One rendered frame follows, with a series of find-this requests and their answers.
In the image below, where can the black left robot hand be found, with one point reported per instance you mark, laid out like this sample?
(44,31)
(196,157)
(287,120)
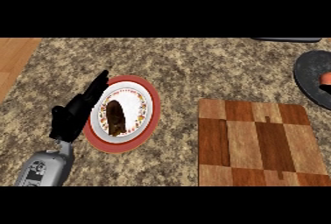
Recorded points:
(81,108)

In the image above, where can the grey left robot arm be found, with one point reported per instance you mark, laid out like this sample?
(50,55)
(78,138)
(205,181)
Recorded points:
(47,169)

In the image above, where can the wooden checkered cutting board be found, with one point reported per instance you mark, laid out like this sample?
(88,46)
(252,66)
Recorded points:
(259,143)

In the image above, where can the dark grey round pan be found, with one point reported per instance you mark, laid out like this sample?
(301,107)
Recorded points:
(311,73)

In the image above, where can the orange squash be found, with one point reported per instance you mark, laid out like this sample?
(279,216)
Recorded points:
(326,78)

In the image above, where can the dark brown food piece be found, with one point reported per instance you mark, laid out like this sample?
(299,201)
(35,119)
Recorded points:
(116,118)

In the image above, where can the white patterned plate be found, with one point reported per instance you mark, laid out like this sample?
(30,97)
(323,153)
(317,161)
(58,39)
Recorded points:
(134,100)

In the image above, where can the red round placemat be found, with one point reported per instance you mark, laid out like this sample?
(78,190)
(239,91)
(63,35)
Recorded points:
(152,96)

